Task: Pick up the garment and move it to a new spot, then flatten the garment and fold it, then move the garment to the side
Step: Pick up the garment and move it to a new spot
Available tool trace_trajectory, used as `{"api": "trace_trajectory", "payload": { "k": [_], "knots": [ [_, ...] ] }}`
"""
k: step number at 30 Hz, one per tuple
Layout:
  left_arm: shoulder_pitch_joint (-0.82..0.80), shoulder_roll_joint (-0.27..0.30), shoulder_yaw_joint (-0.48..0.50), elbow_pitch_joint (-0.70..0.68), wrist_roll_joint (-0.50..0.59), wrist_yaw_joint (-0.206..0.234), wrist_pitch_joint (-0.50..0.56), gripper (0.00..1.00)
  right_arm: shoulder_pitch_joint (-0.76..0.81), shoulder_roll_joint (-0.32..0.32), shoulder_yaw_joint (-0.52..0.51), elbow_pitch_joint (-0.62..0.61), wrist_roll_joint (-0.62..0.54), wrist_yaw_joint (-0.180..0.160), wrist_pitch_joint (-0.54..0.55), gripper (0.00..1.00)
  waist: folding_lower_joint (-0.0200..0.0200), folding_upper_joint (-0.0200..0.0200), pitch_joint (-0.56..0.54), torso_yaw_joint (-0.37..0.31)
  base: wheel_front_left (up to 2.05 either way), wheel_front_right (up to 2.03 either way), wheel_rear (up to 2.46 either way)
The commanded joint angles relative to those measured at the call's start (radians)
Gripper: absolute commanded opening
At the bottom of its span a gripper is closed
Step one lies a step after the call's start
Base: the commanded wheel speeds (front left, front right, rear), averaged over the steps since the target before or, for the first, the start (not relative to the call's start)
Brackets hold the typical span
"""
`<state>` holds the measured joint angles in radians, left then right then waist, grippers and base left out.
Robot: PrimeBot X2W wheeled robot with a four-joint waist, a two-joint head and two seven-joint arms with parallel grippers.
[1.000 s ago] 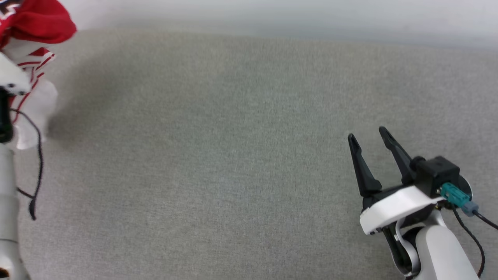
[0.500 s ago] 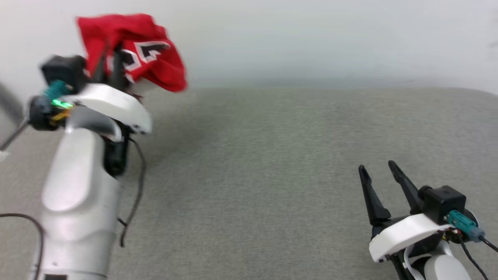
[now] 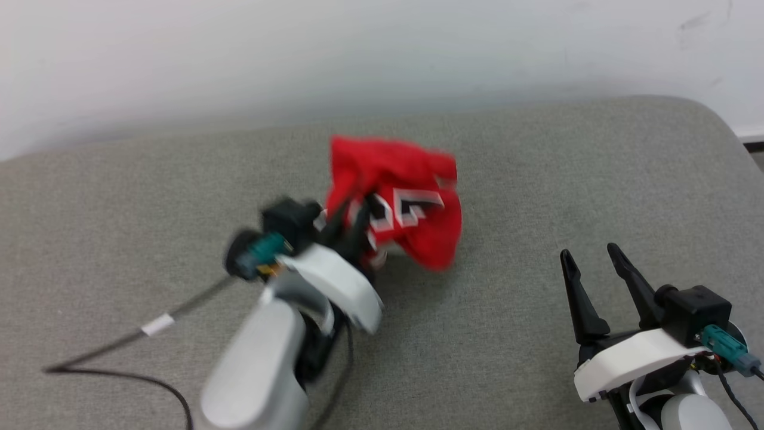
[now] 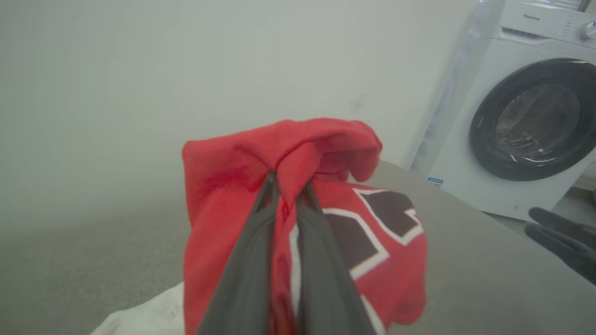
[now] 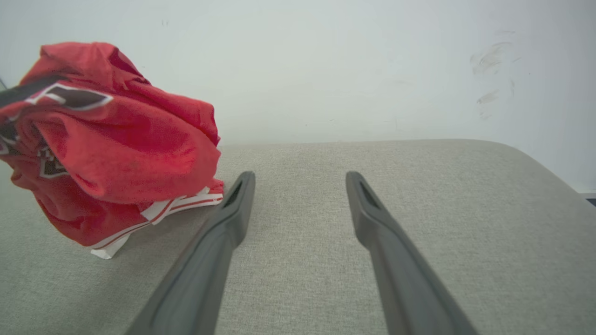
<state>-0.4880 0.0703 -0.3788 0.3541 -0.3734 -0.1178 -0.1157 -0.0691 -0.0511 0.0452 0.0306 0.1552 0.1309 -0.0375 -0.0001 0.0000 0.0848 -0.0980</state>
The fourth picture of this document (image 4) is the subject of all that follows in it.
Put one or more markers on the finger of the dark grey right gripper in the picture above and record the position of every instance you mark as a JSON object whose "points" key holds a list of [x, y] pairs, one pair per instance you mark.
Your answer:
{"points": [[572, 256], [565, 228]]}

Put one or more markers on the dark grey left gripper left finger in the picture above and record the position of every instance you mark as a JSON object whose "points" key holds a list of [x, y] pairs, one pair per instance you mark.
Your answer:
{"points": [[249, 279]]}

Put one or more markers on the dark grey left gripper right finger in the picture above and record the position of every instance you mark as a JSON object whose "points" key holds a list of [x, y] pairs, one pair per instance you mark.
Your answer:
{"points": [[321, 288]]}

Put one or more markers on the red basketball jersey number 23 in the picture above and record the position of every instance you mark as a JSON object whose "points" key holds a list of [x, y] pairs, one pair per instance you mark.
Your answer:
{"points": [[223, 186]]}

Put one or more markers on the dark round washing machine door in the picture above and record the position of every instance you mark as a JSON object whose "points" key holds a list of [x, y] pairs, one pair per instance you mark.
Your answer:
{"points": [[480, 139]]}

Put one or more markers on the white front-load washing machine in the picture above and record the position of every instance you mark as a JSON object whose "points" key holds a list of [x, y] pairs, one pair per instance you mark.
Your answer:
{"points": [[465, 153]]}

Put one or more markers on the small blue energy label sticker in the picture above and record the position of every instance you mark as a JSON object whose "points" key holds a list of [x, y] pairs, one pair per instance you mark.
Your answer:
{"points": [[435, 181]]}

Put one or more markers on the silver washing machine dial knob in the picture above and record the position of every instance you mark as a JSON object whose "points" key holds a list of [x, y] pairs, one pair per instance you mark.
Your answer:
{"points": [[588, 30]]}

